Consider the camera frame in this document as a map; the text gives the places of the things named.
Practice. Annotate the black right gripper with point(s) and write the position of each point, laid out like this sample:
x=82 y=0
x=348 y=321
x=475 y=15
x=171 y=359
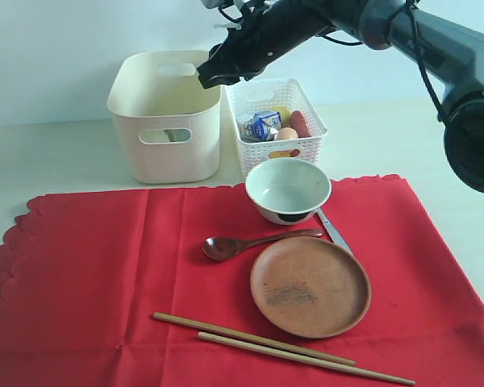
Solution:
x=264 y=37

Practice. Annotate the blue white milk carton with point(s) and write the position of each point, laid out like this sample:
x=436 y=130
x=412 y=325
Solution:
x=259 y=127

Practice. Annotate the yellow lemon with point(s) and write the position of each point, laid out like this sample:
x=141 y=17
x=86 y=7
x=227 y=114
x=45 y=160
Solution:
x=285 y=114

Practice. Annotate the stainless steel cup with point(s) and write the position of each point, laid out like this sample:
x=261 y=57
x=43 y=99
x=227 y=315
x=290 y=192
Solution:
x=178 y=135

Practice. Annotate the brown egg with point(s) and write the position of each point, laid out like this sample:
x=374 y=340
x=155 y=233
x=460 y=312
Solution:
x=286 y=133

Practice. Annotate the red sausage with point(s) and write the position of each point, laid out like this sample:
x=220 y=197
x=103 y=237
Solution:
x=299 y=124

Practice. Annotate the yellow cheese wedge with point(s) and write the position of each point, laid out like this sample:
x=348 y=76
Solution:
x=279 y=154

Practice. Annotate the pale green ceramic bowl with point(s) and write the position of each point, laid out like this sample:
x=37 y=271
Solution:
x=287 y=191

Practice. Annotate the dark wooden spoon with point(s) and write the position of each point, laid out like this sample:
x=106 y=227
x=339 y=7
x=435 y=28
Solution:
x=221 y=248

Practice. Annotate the silver table knife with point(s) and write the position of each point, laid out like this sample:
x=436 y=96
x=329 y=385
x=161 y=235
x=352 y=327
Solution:
x=332 y=232

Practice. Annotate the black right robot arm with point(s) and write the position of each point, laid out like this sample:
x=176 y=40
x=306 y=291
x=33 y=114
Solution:
x=442 y=49

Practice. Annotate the cream plastic storage bin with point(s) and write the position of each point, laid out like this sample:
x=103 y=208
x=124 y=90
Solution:
x=154 y=91

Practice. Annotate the red scalloped cloth mat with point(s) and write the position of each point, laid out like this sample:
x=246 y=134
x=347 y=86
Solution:
x=81 y=275

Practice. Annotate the brown clay plate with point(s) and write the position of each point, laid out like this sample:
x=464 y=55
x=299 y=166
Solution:
x=310 y=287

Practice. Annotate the upper wooden chopstick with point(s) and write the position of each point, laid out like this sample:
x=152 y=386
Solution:
x=256 y=339

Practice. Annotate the wooden chopstick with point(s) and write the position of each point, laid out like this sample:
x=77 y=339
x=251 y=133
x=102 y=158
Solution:
x=256 y=339
x=302 y=359

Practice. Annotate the lower wooden chopstick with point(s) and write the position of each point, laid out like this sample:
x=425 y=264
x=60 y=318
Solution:
x=302 y=359

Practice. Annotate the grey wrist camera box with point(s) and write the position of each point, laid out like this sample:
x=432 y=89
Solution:
x=212 y=4

